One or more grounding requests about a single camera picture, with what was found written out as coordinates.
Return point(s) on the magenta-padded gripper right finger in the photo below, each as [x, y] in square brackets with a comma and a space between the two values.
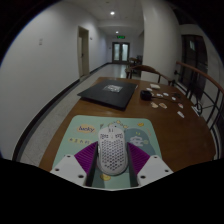
[153, 167]

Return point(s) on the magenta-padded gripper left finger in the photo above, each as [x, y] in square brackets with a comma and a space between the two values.
[68, 166]

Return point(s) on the white perforated computer mouse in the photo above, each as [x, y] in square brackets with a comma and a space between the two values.
[112, 150]

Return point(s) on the green cartoon-print mouse pad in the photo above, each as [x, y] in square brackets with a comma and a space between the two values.
[83, 133]

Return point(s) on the small beige sticker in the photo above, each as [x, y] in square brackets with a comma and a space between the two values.
[162, 105]
[154, 105]

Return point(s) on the small white red sticker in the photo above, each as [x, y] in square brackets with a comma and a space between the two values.
[180, 105]

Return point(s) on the small black box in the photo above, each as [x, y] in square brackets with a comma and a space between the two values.
[145, 95]

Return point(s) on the small beige block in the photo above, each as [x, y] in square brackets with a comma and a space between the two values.
[154, 86]

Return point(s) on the black closed laptop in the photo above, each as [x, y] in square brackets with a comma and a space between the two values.
[108, 93]

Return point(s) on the black railing with wooden handrail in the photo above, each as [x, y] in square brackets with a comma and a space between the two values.
[206, 96]

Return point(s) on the wooden chair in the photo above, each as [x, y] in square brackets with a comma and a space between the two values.
[146, 70]

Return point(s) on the dark framed window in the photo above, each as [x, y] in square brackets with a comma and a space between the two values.
[195, 63]

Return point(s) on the white side door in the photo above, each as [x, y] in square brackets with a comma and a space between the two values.
[83, 51]

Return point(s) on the glass double door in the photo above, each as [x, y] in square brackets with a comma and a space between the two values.
[121, 52]

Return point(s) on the green exit sign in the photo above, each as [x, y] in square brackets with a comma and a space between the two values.
[121, 37]

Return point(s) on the round ceiling light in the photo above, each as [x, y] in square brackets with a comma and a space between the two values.
[112, 13]

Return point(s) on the white wall switch plate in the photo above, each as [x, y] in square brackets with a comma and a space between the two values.
[40, 41]

